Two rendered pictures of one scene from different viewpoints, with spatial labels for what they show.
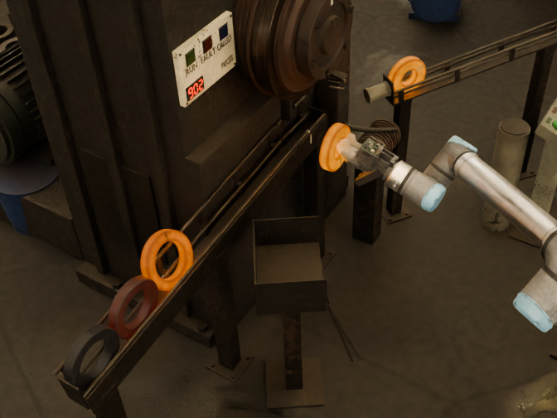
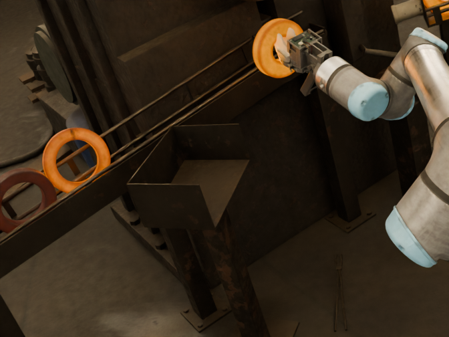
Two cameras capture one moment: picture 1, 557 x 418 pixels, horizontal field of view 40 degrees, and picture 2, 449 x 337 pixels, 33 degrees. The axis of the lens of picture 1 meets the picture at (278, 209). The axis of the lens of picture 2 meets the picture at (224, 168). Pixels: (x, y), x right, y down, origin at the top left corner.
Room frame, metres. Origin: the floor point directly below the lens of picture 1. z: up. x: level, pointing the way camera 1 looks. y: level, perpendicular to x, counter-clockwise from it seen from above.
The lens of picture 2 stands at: (0.26, -0.99, 1.63)
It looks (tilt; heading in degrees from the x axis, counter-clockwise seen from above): 31 degrees down; 33
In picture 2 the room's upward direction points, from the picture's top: 19 degrees counter-clockwise
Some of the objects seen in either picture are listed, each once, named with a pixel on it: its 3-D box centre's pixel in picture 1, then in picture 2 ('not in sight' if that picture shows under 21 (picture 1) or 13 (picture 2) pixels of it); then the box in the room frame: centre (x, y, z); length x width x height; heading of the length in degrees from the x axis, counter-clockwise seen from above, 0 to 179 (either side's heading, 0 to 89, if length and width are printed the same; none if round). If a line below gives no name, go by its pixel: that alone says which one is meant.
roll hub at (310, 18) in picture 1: (326, 34); not in sight; (2.11, -0.18, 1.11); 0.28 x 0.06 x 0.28; 146
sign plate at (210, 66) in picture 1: (206, 58); not in sight; (1.94, 0.19, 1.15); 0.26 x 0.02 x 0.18; 146
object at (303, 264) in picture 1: (291, 325); (223, 260); (1.58, -0.02, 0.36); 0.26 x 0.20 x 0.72; 1
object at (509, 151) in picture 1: (504, 177); not in sight; (2.37, -0.93, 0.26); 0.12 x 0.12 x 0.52
